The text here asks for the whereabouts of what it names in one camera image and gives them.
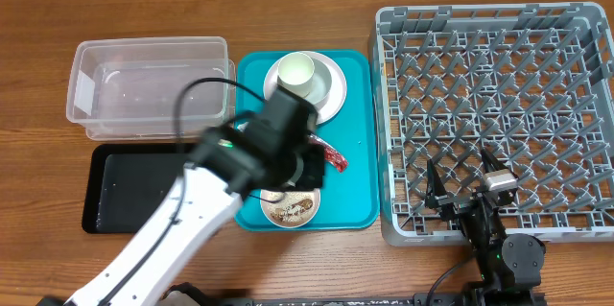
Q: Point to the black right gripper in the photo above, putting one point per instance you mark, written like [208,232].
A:
[462,205]

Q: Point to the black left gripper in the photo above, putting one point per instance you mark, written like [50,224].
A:
[315,176]

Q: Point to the red snack wrapper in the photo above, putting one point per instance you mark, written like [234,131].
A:
[332,155]

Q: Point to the small white bowl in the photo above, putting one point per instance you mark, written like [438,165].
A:
[267,198]

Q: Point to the cream paper cup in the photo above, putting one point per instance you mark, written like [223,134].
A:
[295,73]

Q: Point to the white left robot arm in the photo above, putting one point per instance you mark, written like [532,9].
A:
[209,190]

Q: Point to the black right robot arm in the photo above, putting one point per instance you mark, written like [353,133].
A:
[509,264]

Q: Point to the grey dishwasher rack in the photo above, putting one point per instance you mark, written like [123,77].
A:
[532,83]

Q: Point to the brown food scrap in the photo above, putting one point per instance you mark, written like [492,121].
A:
[292,207]

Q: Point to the large white plate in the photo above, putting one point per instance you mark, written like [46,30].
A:
[337,95]

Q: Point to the teal plastic tray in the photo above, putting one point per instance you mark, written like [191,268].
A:
[348,200]

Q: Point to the black plastic tray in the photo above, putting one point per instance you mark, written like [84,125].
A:
[126,183]

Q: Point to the clear plastic bin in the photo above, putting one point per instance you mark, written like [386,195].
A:
[126,88]

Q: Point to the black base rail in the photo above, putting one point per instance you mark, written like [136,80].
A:
[187,294]

